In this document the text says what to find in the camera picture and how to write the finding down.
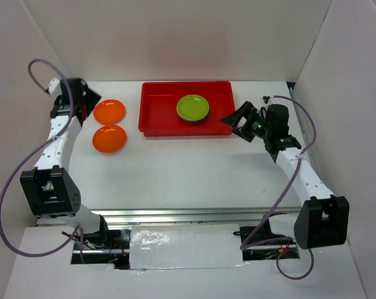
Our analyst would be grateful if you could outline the aluminium rail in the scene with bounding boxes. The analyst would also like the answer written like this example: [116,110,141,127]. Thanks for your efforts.
[36,207,304,225]

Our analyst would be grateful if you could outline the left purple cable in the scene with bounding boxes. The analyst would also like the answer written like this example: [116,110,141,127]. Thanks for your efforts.
[0,59,82,258]

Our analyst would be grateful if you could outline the white foil cover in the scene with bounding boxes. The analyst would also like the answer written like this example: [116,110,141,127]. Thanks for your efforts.
[129,224,243,270]

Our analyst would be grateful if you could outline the red plastic bin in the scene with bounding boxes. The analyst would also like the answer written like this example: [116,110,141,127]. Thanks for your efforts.
[138,81,236,137]

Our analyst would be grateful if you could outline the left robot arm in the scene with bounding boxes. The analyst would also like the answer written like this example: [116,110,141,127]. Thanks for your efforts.
[20,78,111,249]

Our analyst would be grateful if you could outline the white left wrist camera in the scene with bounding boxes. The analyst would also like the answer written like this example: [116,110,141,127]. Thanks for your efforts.
[46,77,60,96]

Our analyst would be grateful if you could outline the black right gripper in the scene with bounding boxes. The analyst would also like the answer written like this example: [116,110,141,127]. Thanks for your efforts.
[220,101,272,143]

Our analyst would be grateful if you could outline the orange plate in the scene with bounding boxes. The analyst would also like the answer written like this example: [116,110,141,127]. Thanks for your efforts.
[92,125,127,154]
[94,99,126,125]

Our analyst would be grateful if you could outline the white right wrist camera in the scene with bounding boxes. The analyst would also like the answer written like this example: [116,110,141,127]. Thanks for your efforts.
[261,96,272,106]

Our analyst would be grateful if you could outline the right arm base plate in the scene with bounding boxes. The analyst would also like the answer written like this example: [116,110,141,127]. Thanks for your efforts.
[233,226,295,250]

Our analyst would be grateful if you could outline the cream plate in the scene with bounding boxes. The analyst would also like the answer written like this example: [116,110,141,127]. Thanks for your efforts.
[179,117,207,124]

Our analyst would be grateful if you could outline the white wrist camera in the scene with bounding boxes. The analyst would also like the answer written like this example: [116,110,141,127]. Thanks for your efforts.
[46,77,60,96]
[261,96,272,106]

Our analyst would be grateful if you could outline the near orange plate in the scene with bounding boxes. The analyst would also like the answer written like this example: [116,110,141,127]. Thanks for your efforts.
[92,125,127,154]

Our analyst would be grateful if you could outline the green plate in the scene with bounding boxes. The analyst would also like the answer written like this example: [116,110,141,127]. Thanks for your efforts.
[176,95,210,119]

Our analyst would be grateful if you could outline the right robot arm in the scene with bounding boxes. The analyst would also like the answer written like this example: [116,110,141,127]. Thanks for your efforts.
[221,97,350,250]

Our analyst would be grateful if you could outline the far orange plate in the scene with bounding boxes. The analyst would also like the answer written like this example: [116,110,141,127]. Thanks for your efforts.
[94,99,126,125]

